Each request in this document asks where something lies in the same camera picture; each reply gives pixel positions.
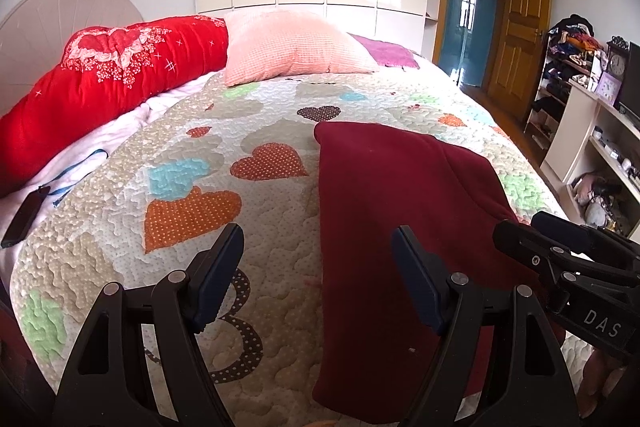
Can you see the wooden door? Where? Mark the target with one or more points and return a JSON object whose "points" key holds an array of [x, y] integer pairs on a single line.
{"points": [[520, 17]]}

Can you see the white round headboard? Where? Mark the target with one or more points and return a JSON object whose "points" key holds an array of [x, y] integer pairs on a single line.
{"points": [[50, 12]]}

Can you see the purple square clock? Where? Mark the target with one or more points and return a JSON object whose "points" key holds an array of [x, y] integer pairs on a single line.
{"points": [[608, 87]]}

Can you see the black television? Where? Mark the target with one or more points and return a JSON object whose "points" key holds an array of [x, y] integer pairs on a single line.
{"points": [[632, 87]]}

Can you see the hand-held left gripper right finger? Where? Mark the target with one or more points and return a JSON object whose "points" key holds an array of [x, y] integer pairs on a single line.
{"points": [[415, 279]]}

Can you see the white cabinet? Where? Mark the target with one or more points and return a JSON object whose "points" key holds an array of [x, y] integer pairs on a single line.
{"points": [[570, 132]]}

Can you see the heart-patterned quilted bedspread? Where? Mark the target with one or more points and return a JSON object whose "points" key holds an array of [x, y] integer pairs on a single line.
{"points": [[150, 277]]}

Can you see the pale pink fleece sheet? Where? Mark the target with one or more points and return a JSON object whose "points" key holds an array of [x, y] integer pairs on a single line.
{"points": [[100, 139]]}

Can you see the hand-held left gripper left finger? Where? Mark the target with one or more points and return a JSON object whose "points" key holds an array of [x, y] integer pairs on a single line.
{"points": [[220, 279]]}

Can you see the brown mantel clock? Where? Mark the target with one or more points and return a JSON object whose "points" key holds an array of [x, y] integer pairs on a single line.
{"points": [[617, 64]]}

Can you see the purple cloth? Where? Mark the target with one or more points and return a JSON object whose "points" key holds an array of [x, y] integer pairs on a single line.
{"points": [[390, 54]]}

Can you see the black phone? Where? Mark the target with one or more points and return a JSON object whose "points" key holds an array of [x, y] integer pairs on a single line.
{"points": [[25, 217]]}

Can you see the dark red garment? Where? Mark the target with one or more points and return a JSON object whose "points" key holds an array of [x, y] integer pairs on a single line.
{"points": [[390, 187]]}

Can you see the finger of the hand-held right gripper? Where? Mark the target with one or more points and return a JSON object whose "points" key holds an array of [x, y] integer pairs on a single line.
{"points": [[530, 244], [565, 227]]}

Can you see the shelf rack with clothes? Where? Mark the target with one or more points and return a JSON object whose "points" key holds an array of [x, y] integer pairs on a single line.
{"points": [[555, 77]]}

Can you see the person's right hand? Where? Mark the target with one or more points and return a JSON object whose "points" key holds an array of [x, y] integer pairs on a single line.
{"points": [[600, 382]]}

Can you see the pink textured pillow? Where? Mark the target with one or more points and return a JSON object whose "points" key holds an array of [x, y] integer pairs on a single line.
{"points": [[290, 47]]}

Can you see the red floral duvet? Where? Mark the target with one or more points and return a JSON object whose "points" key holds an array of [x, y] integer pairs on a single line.
{"points": [[75, 102]]}

